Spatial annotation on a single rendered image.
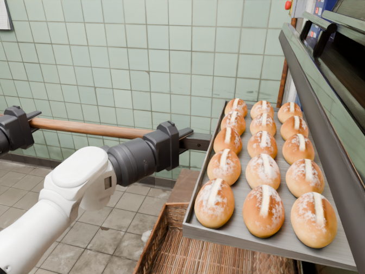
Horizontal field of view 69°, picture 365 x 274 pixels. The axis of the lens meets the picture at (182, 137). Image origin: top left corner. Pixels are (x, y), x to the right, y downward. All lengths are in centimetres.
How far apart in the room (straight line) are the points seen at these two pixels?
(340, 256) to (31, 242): 44
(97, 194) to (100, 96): 171
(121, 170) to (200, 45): 139
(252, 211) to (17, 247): 34
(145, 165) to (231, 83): 137
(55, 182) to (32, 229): 8
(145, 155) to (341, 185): 42
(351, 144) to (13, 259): 41
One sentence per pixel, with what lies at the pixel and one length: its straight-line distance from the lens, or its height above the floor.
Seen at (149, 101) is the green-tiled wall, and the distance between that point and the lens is 204.
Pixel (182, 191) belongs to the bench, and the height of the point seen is 58.
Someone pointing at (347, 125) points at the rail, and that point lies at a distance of 21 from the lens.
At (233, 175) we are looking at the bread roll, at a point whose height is 121.
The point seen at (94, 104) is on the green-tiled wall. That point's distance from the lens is 227.
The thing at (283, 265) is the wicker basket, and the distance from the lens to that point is 92.
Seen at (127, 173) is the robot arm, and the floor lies 120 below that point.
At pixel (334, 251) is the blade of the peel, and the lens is 48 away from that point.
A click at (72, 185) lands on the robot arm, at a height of 124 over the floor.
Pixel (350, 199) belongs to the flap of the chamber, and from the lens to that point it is 18.
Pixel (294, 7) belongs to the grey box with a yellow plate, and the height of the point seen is 145.
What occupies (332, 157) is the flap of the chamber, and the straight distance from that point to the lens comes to 22.
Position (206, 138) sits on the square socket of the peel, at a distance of 63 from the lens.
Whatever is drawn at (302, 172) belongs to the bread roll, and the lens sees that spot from 53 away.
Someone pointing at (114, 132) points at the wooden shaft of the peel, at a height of 120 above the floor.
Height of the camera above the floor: 151
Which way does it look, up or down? 28 degrees down
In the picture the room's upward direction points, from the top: straight up
